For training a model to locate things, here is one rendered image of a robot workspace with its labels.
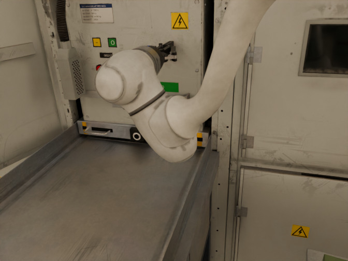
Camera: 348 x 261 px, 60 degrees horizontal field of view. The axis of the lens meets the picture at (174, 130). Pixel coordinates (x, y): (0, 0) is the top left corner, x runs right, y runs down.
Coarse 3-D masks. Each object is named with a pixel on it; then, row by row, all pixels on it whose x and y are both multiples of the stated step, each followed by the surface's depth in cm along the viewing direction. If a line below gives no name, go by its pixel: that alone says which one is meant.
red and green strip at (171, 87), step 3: (162, 84) 107; (165, 84) 107; (168, 84) 106; (171, 84) 106; (174, 84) 106; (177, 84) 106; (165, 87) 107; (168, 87) 107; (171, 87) 107; (174, 87) 106; (177, 87) 106; (165, 90) 108; (168, 90) 107; (171, 90) 107; (174, 90) 107; (177, 90) 106
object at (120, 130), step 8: (80, 120) 123; (80, 128) 124; (96, 128) 122; (104, 128) 121; (112, 128) 120; (120, 128) 119; (128, 128) 118; (208, 128) 112; (112, 136) 122; (120, 136) 120; (128, 136) 119; (208, 136) 110
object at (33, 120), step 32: (0, 0) 98; (32, 0) 106; (0, 32) 100; (32, 32) 109; (0, 64) 102; (32, 64) 112; (0, 96) 104; (32, 96) 114; (0, 128) 107; (32, 128) 117; (64, 128) 126; (0, 160) 109
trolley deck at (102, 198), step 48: (96, 144) 121; (144, 144) 119; (48, 192) 94; (96, 192) 93; (144, 192) 92; (0, 240) 76; (48, 240) 76; (96, 240) 75; (144, 240) 75; (192, 240) 74
